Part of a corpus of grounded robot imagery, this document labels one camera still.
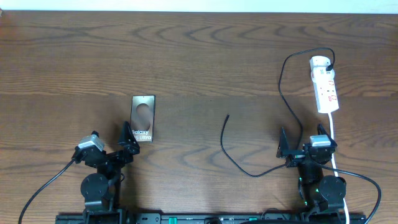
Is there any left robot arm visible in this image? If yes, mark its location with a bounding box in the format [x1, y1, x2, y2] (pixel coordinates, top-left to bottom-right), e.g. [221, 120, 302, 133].
[72, 121, 140, 224]

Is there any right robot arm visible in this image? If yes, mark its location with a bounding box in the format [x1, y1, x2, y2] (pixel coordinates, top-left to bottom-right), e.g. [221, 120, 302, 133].
[276, 124, 346, 222]

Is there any white USB charger plug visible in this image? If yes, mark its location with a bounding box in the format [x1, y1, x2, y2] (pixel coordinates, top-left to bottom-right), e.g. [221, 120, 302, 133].
[310, 55, 333, 71]

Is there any white power strip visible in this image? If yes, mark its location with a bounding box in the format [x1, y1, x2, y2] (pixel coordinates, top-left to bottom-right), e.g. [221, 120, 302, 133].
[311, 67, 339, 114]

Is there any black right camera cable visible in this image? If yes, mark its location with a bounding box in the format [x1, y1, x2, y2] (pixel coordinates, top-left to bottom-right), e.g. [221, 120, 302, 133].
[317, 163, 382, 224]

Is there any black camera cable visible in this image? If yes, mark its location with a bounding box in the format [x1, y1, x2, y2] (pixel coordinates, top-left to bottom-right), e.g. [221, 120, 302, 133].
[317, 163, 382, 224]
[17, 158, 77, 224]

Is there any white power strip cord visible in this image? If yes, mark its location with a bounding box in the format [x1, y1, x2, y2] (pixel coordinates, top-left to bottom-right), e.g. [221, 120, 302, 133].
[327, 112, 351, 224]

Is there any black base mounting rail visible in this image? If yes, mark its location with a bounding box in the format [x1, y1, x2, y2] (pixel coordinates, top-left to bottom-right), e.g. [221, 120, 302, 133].
[55, 212, 367, 224]

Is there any black left camera cable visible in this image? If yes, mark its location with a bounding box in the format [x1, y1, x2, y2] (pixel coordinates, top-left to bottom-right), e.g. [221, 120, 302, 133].
[17, 158, 77, 224]

